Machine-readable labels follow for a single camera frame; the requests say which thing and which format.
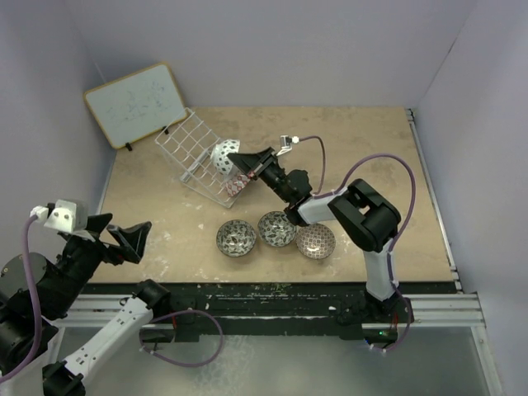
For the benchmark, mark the black floral bowl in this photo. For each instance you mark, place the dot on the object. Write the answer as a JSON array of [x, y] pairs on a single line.
[[276, 230], [236, 238]]

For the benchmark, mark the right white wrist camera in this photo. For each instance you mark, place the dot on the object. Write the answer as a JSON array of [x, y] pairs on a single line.
[[286, 144]]

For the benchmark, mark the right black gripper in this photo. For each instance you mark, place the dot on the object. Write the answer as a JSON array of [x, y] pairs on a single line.
[[252, 164]]

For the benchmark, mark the brown lattice pattern bowl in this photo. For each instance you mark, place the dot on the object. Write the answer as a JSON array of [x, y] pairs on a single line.
[[316, 241]]

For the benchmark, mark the blue patterned bowl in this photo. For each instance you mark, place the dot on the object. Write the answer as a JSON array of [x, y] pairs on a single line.
[[219, 155]]

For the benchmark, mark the red white patterned bowl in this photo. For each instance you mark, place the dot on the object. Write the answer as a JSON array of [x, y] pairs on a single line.
[[236, 183]]

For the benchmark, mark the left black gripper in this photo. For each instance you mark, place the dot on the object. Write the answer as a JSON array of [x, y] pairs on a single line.
[[132, 238]]

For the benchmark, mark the black floral bowl left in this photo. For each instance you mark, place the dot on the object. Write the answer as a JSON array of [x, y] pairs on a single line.
[[236, 238]]

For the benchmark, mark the black floral bowl middle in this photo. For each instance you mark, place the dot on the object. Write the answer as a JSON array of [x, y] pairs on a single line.
[[276, 230]]

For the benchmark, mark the black mounting base rail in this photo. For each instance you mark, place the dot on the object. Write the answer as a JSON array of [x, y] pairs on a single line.
[[342, 309]]

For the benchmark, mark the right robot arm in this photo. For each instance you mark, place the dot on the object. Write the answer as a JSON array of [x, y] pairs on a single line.
[[369, 220]]

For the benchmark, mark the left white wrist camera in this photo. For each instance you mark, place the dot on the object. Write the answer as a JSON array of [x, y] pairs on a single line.
[[66, 216]]

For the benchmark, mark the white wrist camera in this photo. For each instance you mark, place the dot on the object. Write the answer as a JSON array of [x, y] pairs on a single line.
[[66, 216], [286, 144]]

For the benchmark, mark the yellow framed whiteboard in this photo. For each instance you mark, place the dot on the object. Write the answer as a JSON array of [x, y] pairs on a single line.
[[137, 105]]

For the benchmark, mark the white wire dish rack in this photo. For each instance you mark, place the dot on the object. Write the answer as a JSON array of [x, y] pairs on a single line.
[[187, 143]]

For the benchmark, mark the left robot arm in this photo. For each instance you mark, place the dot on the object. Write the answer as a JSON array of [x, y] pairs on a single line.
[[30, 307]]

